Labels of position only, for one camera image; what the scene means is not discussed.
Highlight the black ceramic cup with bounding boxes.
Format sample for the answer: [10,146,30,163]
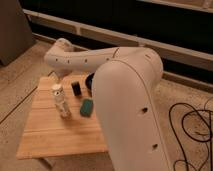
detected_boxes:
[71,81,82,96]

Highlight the dark bowl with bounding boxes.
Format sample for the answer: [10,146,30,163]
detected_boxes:
[85,73,95,93]

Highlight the wooden table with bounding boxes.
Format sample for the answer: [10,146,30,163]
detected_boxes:
[16,75,107,166]

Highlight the clear plastic bottle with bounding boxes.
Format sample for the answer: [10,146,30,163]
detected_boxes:
[52,84,71,118]

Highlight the teal eraser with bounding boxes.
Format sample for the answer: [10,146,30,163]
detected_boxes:
[80,99,93,117]

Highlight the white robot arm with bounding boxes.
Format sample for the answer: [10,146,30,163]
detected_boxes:
[44,38,172,171]

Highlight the grey cabinet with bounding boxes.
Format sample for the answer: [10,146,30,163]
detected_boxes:
[0,0,35,66]

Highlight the black cable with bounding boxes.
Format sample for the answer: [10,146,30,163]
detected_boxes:
[168,99,213,171]

